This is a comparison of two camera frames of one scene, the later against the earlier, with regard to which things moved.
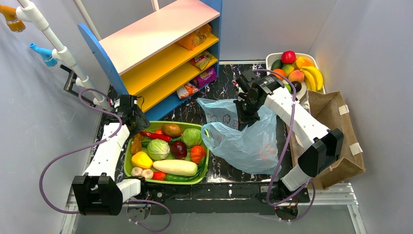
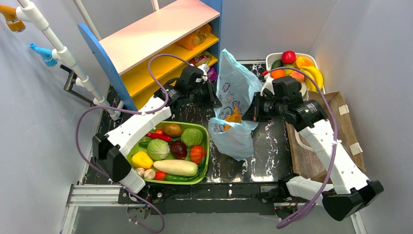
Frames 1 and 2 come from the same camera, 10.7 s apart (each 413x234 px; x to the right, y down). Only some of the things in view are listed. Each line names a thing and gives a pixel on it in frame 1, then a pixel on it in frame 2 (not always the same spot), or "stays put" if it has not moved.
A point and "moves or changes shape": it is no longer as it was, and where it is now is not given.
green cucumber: (144, 144) stays put
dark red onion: (178, 149) stays put
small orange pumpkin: (197, 153) stays put
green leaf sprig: (203, 167) stays put
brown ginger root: (136, 144) → (234, 118)
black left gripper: (138, 119) → (210, 94)
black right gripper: (246, 116) → (255, 109)
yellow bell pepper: (140, 159) stays put
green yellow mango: (287, 68) stays put
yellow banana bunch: (313, 78) stays put
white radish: (173, 167) stays put
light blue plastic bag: (253, 148) moves or changes shape
